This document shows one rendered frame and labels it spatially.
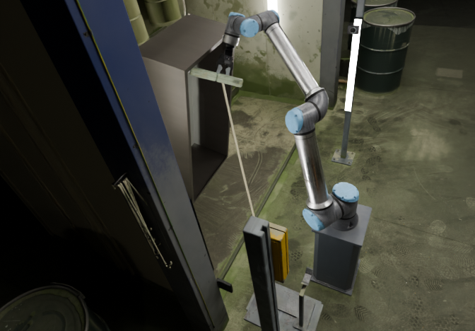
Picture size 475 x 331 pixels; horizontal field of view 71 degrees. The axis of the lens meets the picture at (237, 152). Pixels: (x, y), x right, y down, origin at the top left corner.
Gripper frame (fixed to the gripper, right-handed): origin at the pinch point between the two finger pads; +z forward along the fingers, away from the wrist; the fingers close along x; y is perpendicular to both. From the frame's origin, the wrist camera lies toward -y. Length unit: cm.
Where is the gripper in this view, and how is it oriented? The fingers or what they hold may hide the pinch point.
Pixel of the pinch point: (221, 78)
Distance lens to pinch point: 199.9
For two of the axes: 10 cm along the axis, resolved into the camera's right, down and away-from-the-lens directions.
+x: -9.6, -2.1, -1.9
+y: -0.9, -3.9, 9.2
